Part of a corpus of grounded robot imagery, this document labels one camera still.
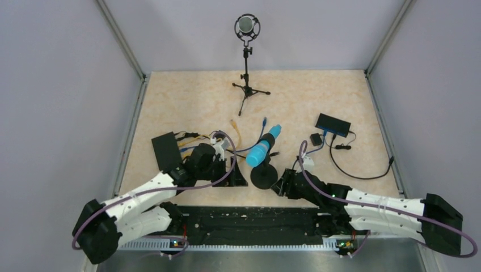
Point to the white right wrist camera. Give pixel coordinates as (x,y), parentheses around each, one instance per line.
(307,163)

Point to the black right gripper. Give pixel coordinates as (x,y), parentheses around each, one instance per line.
(282,187)

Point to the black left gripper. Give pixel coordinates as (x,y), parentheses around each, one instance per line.
(237,179)

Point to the black tripod microphone stand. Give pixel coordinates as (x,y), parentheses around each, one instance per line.
(246,88)

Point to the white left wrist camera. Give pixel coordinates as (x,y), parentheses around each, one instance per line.
(220,145)

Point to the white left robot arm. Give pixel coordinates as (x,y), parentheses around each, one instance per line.
(103,227)

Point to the black power adapter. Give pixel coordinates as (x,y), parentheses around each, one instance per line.
(316,139)

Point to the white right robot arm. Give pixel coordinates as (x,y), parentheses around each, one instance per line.
(431,220)

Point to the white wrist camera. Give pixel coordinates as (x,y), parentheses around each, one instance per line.
(307,163)
(220,145)

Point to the silver condenser microphone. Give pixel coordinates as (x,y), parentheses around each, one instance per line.
(247,26)

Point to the blue microphone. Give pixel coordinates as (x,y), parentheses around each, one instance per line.
(263,150)

